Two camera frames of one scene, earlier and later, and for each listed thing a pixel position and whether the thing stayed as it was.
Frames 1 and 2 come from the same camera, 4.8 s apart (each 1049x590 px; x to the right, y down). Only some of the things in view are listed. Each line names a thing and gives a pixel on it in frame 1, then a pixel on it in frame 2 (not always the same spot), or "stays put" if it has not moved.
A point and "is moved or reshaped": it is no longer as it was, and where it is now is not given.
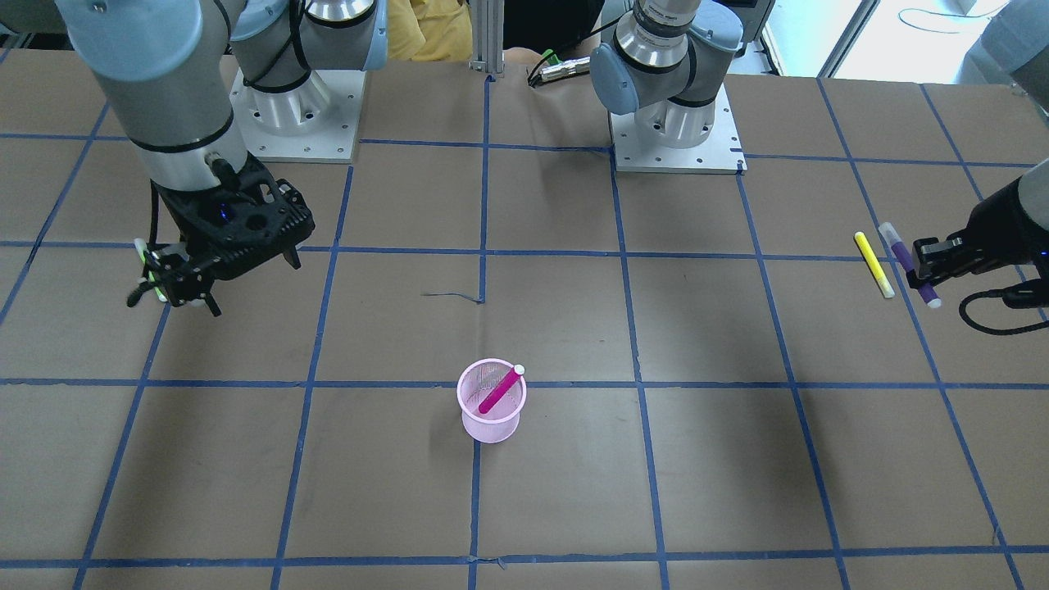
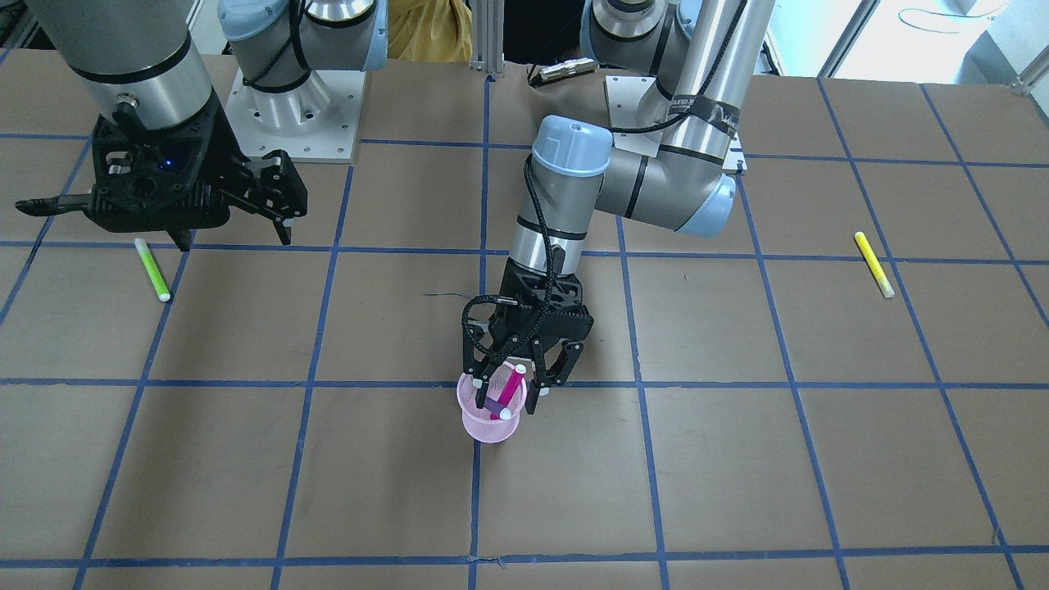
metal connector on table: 565,69 stays put
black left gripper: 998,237 → 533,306
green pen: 141,245 stays put
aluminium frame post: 488,37 stays put
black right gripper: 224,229 → 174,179
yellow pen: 876,266 stays put
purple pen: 905,254 → 504,413
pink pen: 517,371 is moved or reshaped
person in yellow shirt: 429,30 stays put
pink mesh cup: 476,383 stays put
